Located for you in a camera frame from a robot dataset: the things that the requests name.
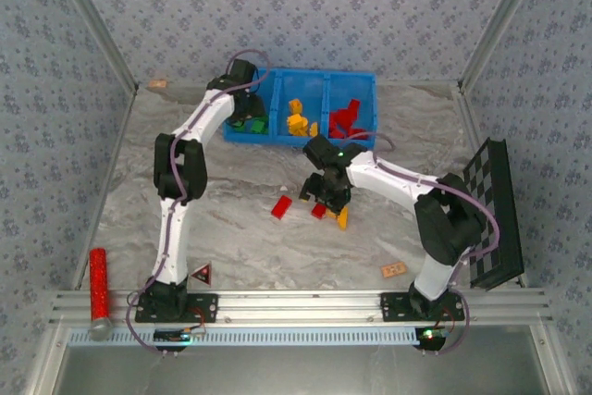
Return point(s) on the long yellow lego brick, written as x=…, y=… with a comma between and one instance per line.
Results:
x=343, y=221

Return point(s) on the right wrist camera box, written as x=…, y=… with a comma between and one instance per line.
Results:
x=311, y=188

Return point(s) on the red glitter cylinder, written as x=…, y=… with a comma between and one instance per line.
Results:
x=99, y=298

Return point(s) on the small yellow lego brick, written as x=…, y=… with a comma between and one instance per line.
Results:
x=295, y=106
x=314, y=129

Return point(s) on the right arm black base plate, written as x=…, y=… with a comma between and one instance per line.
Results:
x=393, y=307

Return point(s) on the black checkerboard calibration board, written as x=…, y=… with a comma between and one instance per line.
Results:
x=501, y=228

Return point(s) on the aluminium mounting rail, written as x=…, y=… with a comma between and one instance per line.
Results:
x=296, y=304

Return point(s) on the triangular warning sign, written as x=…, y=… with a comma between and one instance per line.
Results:
x=202, y=275

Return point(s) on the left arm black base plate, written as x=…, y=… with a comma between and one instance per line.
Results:
x=205, y=307

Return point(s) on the long green lego brick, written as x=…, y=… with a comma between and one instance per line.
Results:
x=258, y=126

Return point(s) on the orange paper tag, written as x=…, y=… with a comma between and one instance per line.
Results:
x=157, y=83
x=393, y=270

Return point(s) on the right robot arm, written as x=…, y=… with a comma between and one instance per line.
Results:
x=370, y=180

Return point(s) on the blue three-compartment bin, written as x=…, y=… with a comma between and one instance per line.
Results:
x=303, y=141

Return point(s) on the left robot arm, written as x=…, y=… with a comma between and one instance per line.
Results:
x=181, y=247

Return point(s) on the small green lego brick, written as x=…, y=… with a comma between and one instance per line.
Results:
x=238, y=125

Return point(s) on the aluminium frame post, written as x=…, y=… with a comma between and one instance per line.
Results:
x=94, y=20
x=500, y=20

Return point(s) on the round yellow lego piece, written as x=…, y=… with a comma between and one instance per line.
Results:
x=292, y=123

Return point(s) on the long orange lego brick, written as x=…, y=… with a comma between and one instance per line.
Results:
x=304, y=127

